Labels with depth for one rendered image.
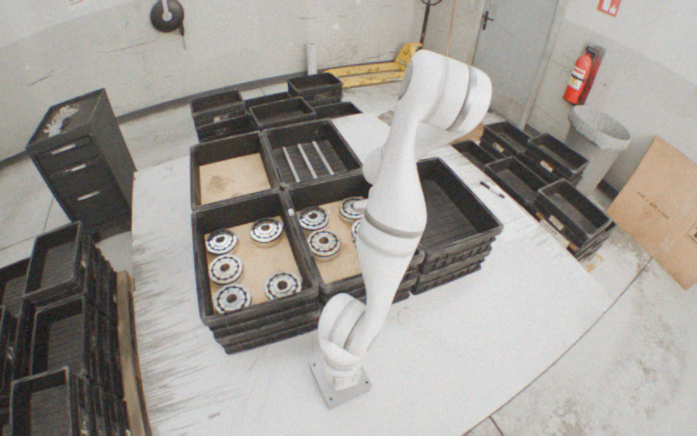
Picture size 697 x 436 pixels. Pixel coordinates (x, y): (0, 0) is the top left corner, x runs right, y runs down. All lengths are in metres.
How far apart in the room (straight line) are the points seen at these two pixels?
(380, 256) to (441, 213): 0.73
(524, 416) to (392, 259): 1.51
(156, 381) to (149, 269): 0.43
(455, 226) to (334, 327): 0.68
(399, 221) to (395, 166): 0.07
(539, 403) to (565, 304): 0.77
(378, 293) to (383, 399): 0.49
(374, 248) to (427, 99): 0.21
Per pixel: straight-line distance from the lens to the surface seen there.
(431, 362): 1.00
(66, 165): 2.30
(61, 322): 1.86
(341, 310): 0.57
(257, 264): 0.99
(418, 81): 0.39
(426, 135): 0.52
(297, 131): 1.41
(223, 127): 2.54
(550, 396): 1.98
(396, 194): 0.42
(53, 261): 1.99
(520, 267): 1.31
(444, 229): 1.12
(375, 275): 0.48
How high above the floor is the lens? 1.60
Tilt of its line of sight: 45 degrees down
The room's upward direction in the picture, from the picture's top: 3 degrees clockwise
